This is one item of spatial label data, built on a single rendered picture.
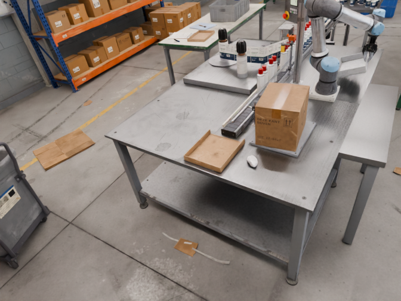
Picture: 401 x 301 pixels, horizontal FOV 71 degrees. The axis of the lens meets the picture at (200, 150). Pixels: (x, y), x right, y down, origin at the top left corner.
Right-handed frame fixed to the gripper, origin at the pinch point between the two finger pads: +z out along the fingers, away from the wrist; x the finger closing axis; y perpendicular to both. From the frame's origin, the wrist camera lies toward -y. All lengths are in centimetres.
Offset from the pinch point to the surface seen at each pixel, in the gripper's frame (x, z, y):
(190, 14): -308, 46, -317
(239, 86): -88, 10, 37
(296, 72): -48, 6, 15
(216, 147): -80, 15, 110
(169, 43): -217, 18, -74
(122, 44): -407, 69, -204
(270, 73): -65, 0, 32
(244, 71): -89, 5, 21
